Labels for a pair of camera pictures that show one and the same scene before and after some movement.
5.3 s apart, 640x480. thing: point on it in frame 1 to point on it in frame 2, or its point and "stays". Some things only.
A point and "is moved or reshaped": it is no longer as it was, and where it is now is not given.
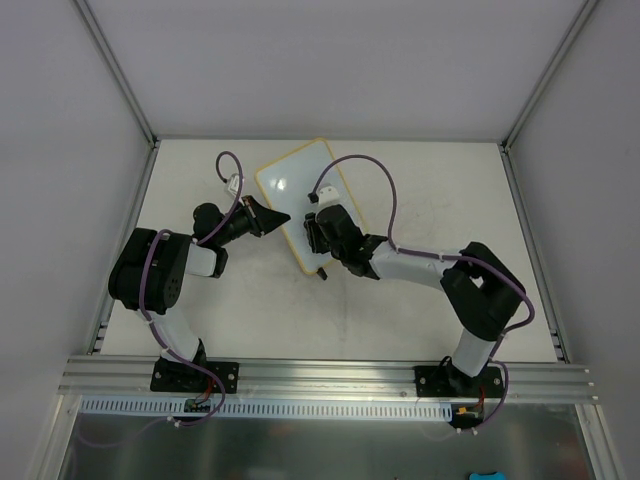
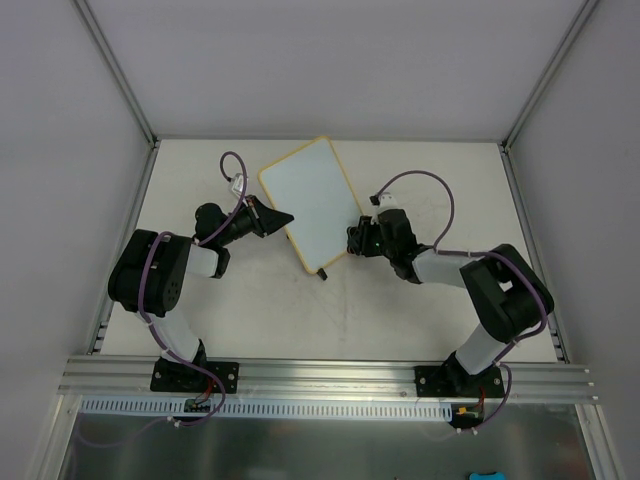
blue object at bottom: x=499 y=475 stays
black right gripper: x=310 y=235 to x=364 y=236
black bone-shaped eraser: x=313 y=232 is moved or reshaped
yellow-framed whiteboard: x=288 y=185 stays
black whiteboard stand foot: x=320 y=271 stays
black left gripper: x=252 y=216 stays
